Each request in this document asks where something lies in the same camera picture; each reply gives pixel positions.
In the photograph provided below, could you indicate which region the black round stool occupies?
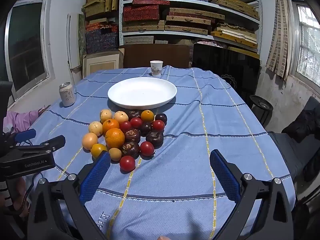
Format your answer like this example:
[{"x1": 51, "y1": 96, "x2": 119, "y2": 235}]
[{"x1": 249, "y1": 94, "x2": 274, "y2": 127}]

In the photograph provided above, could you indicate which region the pale orange pepino melon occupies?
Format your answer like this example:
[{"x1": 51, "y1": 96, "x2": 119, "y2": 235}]
[{"x1": 82, "y1": 132, "x2": 99, "y2": 151}]

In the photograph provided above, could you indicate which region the green marbled board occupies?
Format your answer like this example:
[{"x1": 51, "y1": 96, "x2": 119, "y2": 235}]
[{"x1": 78, "y1": 14, "x2": 87, "y2": 55}]

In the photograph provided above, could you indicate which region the black wire rack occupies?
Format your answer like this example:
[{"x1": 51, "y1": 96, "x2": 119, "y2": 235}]
[{"x1": 220, "y1": 74, "x2": 238, "y2": 88}]

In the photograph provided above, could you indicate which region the person's left hand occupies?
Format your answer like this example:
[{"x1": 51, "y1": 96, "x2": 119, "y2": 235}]
[{"x1": 11, "y1": 177, "x2": 30, "y2": 218}]

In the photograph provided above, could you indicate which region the grey woven flat box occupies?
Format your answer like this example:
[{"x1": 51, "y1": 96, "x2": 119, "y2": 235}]
[{"x1": 124, "y1": 35, "x2": 155, "y2": 45}]

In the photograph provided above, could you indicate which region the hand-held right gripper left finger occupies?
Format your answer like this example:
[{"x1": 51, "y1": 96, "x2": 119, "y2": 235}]
[{"x1": 26, "y1": 151, "x2": 112, "y2": 240}]

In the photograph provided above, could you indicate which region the stack of blue patterned boxes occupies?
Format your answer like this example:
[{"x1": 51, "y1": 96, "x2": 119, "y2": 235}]
[{"x1": 85, "y1": 22, "x2": 119, "y2": 54}]

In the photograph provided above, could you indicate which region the brown wooden board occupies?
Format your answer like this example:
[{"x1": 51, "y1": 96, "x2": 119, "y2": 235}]
[{"x1": 124, "y1": 44, "x2": 192, "y2": 69}]

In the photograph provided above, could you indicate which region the white plate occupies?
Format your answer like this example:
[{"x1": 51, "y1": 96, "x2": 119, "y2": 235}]
[{"x1": 107, "y1": 77, "x2": 177, "y2": 110}]

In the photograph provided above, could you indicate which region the purple streaked pepino melon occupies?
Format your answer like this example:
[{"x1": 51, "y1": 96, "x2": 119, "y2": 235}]
[{"x1": 99, "y1": 109, "x2": 113, "y2": 123}]

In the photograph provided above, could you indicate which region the black flat screen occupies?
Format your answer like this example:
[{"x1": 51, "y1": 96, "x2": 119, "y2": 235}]
[{"x1": 192, "y1": 42, "x2": 262, "y2": 105}]

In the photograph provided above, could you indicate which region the white wooden slat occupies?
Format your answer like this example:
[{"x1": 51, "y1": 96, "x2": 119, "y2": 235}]
[{"x1": 66, "y1": 14, "x2": 74, "y2": 68}]

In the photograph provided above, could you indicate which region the white metal shelf rack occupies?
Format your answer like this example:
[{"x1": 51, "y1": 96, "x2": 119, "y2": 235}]
[{"x1": 119, "y1": 0, "x2": 263, "y2": 60}]

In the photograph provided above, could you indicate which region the pale yellow pepino melon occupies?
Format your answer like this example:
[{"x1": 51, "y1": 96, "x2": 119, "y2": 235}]
[
  {"x1": 88, "y1": 121, "x2": 103, "y2": 136},
  {"x1": 114, "y1": 111, "x2": 129, "y2": 123}
]

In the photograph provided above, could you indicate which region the orange tangerine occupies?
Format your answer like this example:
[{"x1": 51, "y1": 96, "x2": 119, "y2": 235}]
[
  {"x1": 102, "y1": 119, "x2": 120, "y2": 135},
  {"x1": 105, "y1": 128, "x2": 125, "y2": 149}
]

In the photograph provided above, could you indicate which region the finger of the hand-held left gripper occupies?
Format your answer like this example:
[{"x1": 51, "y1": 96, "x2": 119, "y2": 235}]
[
  {"x1": 10, "y1": 135, "x2": 66, "y2": 158},
  {"x1": 4, "y1": 128, "x2": 37, "y2": 147}
]

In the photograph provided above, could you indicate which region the beige drink can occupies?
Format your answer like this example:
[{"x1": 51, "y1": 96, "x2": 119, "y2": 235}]
[{"x1": 59, "y1": 82, "x2": 76, "y2": 107}]

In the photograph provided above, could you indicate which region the stack of yellow wooden frames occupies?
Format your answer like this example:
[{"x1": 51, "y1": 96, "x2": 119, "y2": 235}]
[{"x1": 210, "y1": 23, "x2": 258, "y2": 49}]

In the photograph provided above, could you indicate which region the stack of red patterned boxes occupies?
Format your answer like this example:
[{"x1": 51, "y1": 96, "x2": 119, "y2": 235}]
[{"x1": 122, "y1": 0, "x2": 171, "y2": 22}]

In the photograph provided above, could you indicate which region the metal framed meshed window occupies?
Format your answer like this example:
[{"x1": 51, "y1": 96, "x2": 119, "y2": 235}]
[{"x1": 291, "y1": 0, "x2": 320, "y2": 93}]

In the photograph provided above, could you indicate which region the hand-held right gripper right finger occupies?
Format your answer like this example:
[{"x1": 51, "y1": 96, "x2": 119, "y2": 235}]
[{"x1": 209, "y1": 149, "x2": 294, "y2": 240}]

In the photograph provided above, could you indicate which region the dark grey chair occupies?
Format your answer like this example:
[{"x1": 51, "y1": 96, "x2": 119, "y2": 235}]
[{"x1": 267, "y1": 96, "x2": 320, "y2": 183}]

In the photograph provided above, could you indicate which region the black jacket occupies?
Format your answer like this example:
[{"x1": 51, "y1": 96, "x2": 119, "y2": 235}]
[{"x1": 281, "y1": 109, "x2": 320, "y2": 140}]

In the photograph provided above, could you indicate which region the yellow tomato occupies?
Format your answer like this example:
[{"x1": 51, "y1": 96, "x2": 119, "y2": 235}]
[
  {"x1": 140, "y1": 110, "x2": 155, "y2": 123},
  {"x1": 90, "y1": 143, "x2": 108, "y2": 159}
]

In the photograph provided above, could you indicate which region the tan longan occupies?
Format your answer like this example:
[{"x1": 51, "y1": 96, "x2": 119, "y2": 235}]
[{"x1": 108, "y1": 147, "x2": 122, "y2": 161}]

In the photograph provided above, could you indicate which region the blue striped tablecloth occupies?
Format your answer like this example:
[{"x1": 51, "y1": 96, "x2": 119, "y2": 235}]
[{"x1": 5, "y1": 65, "x2": 297, "y2": 240}]

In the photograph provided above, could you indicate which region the brick patterned curtain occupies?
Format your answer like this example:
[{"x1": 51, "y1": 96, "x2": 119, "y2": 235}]
[{"x1": 265, "y1": 0, "x2": 295, "y2": 79}]

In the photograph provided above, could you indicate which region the white printed paper cup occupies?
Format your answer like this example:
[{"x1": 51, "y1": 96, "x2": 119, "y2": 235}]
[{"x1": 150, "y1": 60, "x2": 163, "y2": 76}]

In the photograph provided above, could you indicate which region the white framed window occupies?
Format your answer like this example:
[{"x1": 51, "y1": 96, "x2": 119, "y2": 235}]
[{"x1": 4, "y1": 0, "x2": 56, "y2": 100}]

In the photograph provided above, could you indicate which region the beige picture frame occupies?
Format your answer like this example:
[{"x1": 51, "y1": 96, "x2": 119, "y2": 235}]
[{"x1": 82, "y1": 48, "x2": 125, "y2": 78}]

